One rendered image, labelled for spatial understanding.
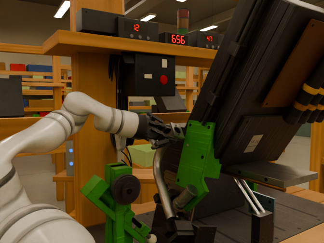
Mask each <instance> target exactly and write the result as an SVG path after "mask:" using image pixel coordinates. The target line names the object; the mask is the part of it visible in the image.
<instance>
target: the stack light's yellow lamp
mask: <svg viewBox="0 0 324 243"><path fill-rule="evenodd" d="M177 29H189V20H188V19H187V18H179V19H178V20H177Z"/></svg>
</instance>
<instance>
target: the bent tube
mask: <svg viewBox="0 0 324 243"><path fill-rule="evenodd" d="M169 124H170V127H171V131H170V132H169V133H168V134H167V135H171V136H173V137H176V138H180V139H184V138H185V137H184V135H183V132H182V129H181V126H180V125H179V124H176V123H172V122H171V123H169ZM170 144H171V143H169V142H168V143H167V144H166V145H165V147H162V148H158V149H156V151H155V154H154V158H153V166H152V168H153V176H154V179H155V183H156V186H157V189H158V193H159V196H160V200H161V202H162V206H163V210H164V213H165V217H166V220H167V221H168V222H171V221H174V220H176V214H175V211H174V208H173V205H172V201H171V198H170V195H169V192H168V189H167V186H166V183H165V180H164V177H163V174H162V158H163V155H164V153H165V151H166V149H167V148H168V147H169V146H170Z"/></svg>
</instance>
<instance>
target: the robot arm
mask: <svg viewBox="0 0 324 243"><path fill-rule="evenodd" d="M89 114H93V115H94V127H95V129H97V130H99V131H103V132H107V133H112V134H115V141H116V148H117V150H121V151H123V150H124V149H125V146H126V138H132V139H136V140H141V139H144V140H146V141H148V142H150V143H151V145H152V146H151V149H152V150H154V149H158V148H162V147H165V145H166V144H167V143H168V142H169V143H173V144H174V143H176V142H177V141H178V138H176V137H173V136H171V135H166V134H164V133H169V132H170V131H171V127H169V126H166V125H165V124H163V120H162V119H160V118H158V117H157V116H155V115H154V114H152V113H150V112H147V114H146V115H145V116H144V115H141V114H137V113H134V112H130V111H126V110H120V109H116V108H111V107H108V106H105V105H104V104H102V103H100V102H98V101H96V100H94V99H93V98H91V97H90V96H88V95H86V94H85V93H82V92H71V93H69V94H67V96H66V97H65V100H64V102H63V104H62V106H61V109H60V110H54V111H52V112H50V113H49V114H47V115H46V116H44V117H43V118H42V119H40V120H39V121H38V122H36V123H35V124H33V125H32V126H30V127H28V128H26V129H24V130H22V131H20V132H18V133H16V134H14V135H12V136H10V137H8V138H6V139H4V140H2V141H0V243H95V240H94V238H93V236H92V235H91V234H90V233H89V231H88V230H87V229H86V228H85V227H84V226H82V225H81V224H80V223H79V222H77V221H76V220H75V219H73V218H72V217H71V216H70V215H68V214H67V213H66V212H64V211H63V210H61V209H59V208H58V207H56V206H54V205H50V204H46V203H36V204H32V203H31V201H30V200H29V198H28V196H27V193H26V191H25V188H24V186H23V185H22V182H21V180H20V178H19V176H18V173H17V171H16V169H15V167H14V165H13V164H12V159H13V158H14V157H15V156H16V155H17V154H20V153H46V152H50V151H53V150H55V149H56V148H58V147H59V146H60V145H62V144H63V143H64V142H65V141H66V140H67V139H68V138H69V136H71V135H73V134H75V133H77V132H78V131H79V130H80V129H81V128H82V127H83V126H84V124H85V122H86V120H87V118H88V116H89ZM155 120H157V121H158V122H156V121H155ZM163 132H164V133H163ZM162 137H163V138H162Z"/></svg>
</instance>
